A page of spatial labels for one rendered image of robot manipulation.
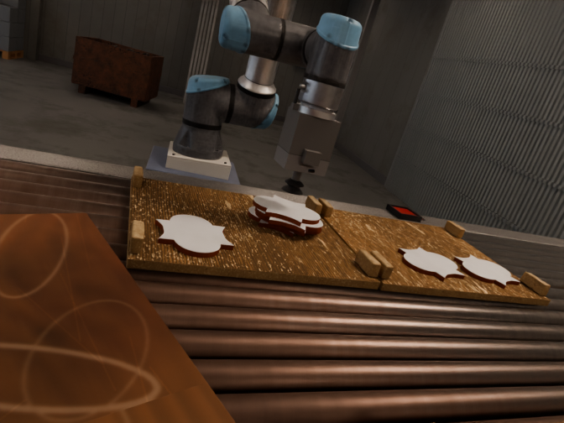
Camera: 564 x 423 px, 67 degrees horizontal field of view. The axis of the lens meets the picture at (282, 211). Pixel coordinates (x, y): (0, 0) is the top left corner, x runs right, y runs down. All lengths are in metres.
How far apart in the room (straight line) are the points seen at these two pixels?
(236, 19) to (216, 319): 0.51
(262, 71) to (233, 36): 0.44
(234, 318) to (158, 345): 0.27
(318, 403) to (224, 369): 0.10
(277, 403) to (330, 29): 0.57
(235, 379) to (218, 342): 0.06
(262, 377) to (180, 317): 0.13
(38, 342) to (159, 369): 0.07
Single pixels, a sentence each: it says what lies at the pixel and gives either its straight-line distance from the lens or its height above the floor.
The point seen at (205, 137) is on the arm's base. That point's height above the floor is 0.97.
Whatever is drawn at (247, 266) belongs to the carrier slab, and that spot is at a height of 0.94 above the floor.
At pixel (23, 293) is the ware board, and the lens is 0.35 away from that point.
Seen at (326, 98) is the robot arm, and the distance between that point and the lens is 0.76.
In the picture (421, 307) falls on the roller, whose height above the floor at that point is 0.92.
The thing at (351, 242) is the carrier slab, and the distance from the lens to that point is 0.87.
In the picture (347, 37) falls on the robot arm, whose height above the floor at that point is 1.30.
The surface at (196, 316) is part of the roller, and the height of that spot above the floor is 0.92.
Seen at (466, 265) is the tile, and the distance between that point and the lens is 0.98.
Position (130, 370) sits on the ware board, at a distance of 0.28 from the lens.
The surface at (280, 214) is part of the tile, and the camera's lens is 0.79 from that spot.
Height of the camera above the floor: 1.23
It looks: 19 degrees down
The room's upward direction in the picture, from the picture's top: 16 degrees clockwise
